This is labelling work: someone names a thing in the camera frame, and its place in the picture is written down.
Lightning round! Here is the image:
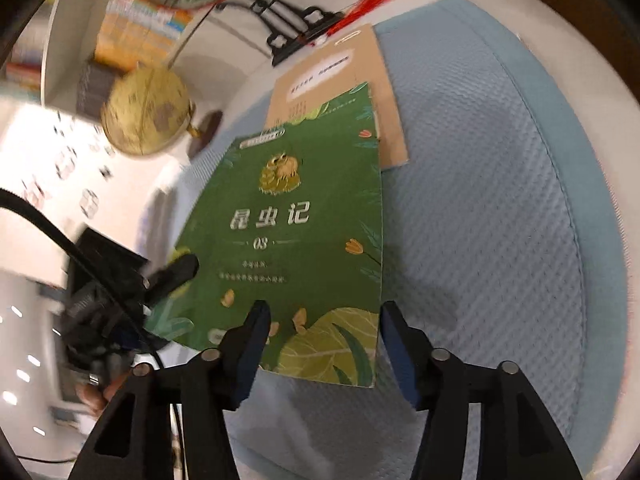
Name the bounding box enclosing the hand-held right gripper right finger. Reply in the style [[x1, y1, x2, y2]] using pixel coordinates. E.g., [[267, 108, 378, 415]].
[[379, 300, 583, 480]]

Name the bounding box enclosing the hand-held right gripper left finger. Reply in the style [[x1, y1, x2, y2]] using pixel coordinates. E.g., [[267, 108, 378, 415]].
[[67, 300, 272, 480]]

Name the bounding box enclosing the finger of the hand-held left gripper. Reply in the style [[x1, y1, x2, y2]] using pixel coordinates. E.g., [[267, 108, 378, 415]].
[[142, 253, 201, 311]]

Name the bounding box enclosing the green leaf patterned book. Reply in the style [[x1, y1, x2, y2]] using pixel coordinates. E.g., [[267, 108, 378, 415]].
[[150, 81, 385, 389]]

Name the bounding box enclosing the row of yellow paperback books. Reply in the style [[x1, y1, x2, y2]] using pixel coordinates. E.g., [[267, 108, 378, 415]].
[[95, 0, 193, 68]]

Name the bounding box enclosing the row of thin shelf books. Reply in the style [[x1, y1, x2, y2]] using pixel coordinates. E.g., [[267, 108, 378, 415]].
[[4, 42, 48, 93]]

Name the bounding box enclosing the person's left hand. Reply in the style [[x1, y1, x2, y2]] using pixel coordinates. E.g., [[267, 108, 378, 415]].
[[75, 375, 126, 418]]

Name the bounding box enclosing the light blue quilted mat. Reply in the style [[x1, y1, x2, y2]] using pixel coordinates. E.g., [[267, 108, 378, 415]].
[[172, 0, 633, 480]]

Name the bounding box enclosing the antique style desk globe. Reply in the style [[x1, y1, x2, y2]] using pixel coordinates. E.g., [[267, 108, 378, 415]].
[[100, 67, 223, 161]]

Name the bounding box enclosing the white bookshelf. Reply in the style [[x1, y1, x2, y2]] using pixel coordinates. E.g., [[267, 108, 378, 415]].
[[0, 0, 261, 111]]

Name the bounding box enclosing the tan paperback book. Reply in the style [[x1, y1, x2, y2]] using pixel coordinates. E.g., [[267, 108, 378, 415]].
[[264, 24, 412, 168]]

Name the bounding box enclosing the red tassel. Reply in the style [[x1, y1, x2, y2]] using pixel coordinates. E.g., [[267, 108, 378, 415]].
[[312, 0, 396, 46]]

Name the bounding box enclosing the black cable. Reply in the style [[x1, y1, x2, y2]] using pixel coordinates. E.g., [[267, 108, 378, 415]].
[[0, 187, 168, 366]]

